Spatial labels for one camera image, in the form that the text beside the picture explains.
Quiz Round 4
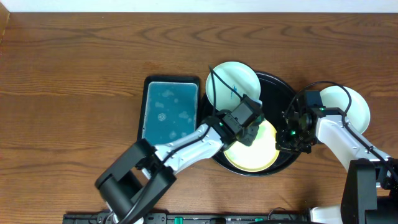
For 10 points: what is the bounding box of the yellow plate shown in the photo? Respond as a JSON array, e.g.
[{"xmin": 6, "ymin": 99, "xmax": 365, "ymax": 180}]
[{"xmin": 224, "ymin": 120, "xmax": 279, "ymax": 172}]

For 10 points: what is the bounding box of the white plate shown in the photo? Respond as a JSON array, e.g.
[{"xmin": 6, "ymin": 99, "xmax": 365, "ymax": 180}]
[
  {"xmin": 320, "ymin": 86, "xmax": 371, "ymax": 134},
  {"xmin": 205, "ymin": 62, "xmax": 261, "ymax": 111}
]

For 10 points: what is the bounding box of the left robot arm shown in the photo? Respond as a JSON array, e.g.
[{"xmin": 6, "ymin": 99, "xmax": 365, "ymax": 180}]
[{"xmin": 95, "ymin": 114, "xmax": 264, "ymax": 223}]

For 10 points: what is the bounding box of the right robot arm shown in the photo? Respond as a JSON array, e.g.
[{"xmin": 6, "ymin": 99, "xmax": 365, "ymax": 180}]
[{"xmin": 276, "ymin": 107, "xmax": 397, "ymax": 223}]

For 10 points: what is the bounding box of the rectangular black water tray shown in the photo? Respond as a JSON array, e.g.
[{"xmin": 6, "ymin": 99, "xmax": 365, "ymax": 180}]
[{"xmin": 137, "ymin": 75, "xmax": 200, "ymax": 145}]

